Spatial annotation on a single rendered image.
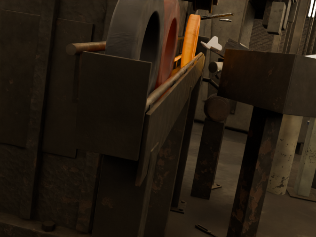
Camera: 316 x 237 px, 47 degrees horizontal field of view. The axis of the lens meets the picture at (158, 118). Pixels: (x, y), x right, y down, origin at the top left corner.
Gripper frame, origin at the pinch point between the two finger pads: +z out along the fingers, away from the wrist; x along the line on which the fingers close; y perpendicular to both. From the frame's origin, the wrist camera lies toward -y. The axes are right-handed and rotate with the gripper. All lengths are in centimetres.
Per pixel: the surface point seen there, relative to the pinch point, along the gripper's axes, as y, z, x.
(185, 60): -8.4, 0.0, 41.8
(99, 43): -10, 5, 112
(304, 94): -2, -31, 68
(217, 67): -5.0, -10.0, -31.7
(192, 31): 0.2, 2.0, 43.4
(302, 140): -27, -112, -193
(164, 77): -12, -2, 89
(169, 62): -9, -1, 87
